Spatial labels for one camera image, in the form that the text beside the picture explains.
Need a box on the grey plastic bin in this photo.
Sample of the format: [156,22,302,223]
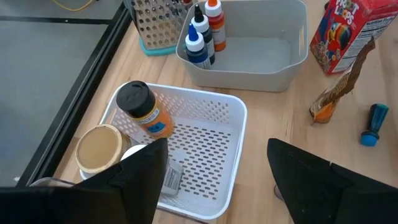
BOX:
[175,0,310,93]

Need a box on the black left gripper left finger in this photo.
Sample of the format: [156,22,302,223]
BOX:
[0,138,169,224]

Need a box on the yellow floor cable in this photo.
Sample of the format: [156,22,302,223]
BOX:
[50,0,95,12]

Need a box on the white perforated plastic basket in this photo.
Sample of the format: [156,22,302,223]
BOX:
[98,82,249,222]

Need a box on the tan-lidded spice jar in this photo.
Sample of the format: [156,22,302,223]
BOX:
[75,123,134,182]

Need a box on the brown taco seasoning packet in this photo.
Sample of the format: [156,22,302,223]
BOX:
[308,36,377,126]

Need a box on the metal box grater teal trim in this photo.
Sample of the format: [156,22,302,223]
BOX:
[123,0,200,57]

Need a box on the white-lidded spice jar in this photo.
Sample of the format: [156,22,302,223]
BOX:
[120,144,185,197]

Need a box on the orange black-lidded spice jar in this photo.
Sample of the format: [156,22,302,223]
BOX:
[115,80,175,140]

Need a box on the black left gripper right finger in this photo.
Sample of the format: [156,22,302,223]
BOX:
[266,138,398,224]

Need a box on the black metal table frame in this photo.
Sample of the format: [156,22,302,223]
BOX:
[16,2,134,188]

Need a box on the red food colouring bottle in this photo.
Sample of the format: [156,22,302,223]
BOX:
[204,0,228,52]

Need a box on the clear plastic bin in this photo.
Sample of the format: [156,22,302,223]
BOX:
[29,176,76,188]

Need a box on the black-capped food colouring bottle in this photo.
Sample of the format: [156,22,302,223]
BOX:
[190,3,216,65]

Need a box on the red Froot Loops cereal box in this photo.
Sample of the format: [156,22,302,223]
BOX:
[309,0,398,77]

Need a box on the blue-capped food colouring bottle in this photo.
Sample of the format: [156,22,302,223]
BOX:
[184,22,213,70]

